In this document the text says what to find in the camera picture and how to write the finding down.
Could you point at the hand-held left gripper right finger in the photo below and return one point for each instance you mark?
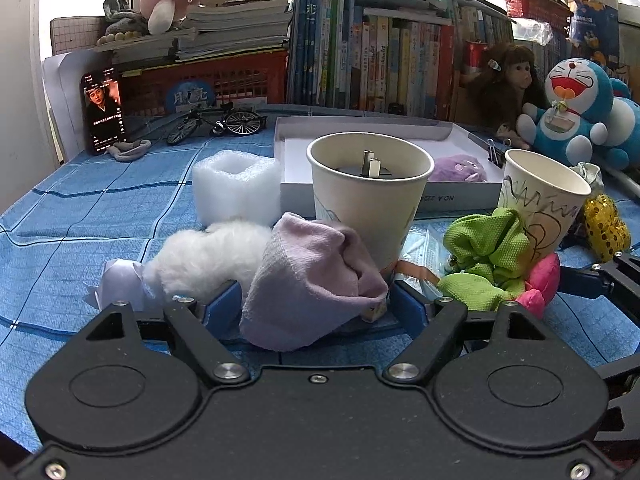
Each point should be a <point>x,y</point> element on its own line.
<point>406,307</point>

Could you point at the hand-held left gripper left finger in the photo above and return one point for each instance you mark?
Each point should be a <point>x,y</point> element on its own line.
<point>226,307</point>

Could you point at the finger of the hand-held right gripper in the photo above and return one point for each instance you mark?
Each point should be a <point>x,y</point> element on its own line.
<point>625,385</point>
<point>612,272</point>

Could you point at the gold sequin heart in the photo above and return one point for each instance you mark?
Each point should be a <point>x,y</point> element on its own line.
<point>605,227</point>

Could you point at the white fluffy plush toy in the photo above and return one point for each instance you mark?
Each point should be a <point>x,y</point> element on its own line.
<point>205,260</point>

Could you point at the pink cloth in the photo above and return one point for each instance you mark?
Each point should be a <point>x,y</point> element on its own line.
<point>542,280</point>

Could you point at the lilac sock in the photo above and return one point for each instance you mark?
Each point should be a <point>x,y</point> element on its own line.
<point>310,285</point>

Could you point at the green cloth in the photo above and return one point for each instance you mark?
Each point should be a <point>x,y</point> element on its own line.
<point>480,245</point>

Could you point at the pale lilac cloth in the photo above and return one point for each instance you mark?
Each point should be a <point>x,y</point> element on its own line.
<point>120,282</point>

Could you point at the white cardboard box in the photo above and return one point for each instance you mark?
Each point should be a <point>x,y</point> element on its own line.
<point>295,180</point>

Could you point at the clear plastic wrap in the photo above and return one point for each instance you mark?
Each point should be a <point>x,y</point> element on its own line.
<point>591,175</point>

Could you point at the scribbled paper cup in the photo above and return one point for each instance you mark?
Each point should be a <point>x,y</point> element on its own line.
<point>542,200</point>

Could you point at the wide paper cup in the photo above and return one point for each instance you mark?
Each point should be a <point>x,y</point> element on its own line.
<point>365,210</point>

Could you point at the white foam block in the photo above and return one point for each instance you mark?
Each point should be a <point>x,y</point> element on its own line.
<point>235,190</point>

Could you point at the purple plush toy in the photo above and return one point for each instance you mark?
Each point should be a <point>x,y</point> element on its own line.
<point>460,169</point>

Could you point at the charger plug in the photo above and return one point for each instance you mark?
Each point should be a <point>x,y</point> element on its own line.
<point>371,162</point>

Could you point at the blue cat plush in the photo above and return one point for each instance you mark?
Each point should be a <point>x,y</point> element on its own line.
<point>575,110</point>

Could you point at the black binder clip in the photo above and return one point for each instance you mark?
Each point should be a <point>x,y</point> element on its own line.
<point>495,152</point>

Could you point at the blue checked cloth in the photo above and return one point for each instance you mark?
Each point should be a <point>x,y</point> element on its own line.
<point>75,225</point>

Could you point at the grey phone stand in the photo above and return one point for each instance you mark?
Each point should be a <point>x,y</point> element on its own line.
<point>131,150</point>

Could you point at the black bicycle model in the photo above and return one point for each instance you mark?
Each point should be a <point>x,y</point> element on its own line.
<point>220,122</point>

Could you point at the small black box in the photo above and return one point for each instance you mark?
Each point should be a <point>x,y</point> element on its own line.
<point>397,108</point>

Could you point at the brown monkey plush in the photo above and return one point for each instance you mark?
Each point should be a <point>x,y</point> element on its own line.
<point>500,90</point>

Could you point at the red plastic crate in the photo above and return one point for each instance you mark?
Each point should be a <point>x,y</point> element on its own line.
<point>200,82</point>

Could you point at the row of upright books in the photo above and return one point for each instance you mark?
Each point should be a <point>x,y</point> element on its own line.
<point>380,60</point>

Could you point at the blue printed bag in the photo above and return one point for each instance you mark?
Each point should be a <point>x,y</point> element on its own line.
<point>595,22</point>

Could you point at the red can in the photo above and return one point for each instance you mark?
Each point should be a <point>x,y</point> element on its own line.
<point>475,57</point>

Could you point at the red mesh basket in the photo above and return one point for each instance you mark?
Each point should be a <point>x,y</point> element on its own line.
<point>537,2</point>

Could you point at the stack of flat books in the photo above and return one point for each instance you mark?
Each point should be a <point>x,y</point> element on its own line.
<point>230,20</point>

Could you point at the grid cutting board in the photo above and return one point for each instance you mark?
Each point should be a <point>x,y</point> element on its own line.
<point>75,35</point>

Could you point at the grey plush toy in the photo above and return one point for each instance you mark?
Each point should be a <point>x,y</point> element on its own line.
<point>120,12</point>

